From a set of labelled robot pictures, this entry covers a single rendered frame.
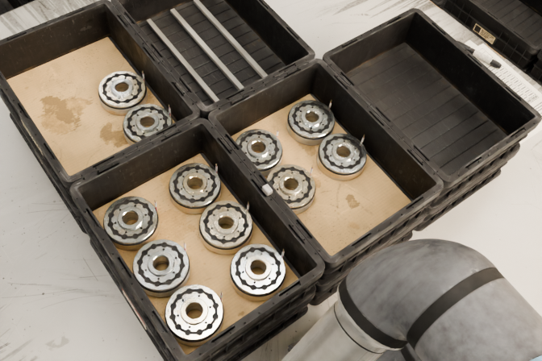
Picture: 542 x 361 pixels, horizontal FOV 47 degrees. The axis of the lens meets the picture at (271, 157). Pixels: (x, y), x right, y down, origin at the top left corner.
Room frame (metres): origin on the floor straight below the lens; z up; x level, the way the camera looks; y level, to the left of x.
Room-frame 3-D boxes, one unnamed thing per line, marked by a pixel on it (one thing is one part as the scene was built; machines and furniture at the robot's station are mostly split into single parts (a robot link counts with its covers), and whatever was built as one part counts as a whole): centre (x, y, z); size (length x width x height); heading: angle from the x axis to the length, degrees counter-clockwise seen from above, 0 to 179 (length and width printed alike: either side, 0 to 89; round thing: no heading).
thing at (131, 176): (0.49, 0.12, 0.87); 0.40 x 0.30 x 0.11; 44
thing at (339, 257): (0.70, -0.10, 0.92); 0.40 x 0.30 x 0.02; 44
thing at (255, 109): (0.70, -0.10, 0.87); 0.40 x 0.30 x 0.11; 44
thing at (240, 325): (0.49, 0.12, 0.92); 0.40 x 0.30 x 0.02; 44
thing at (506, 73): (1.13, -0.56, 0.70); 0.33 x 0.23 x 0.01; 47
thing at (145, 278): (0.44, 0.17, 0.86); 0.10 x 0.10 x 0.01
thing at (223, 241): (0.54, 0.07, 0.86); 0.10 x 0.10 x 0.01
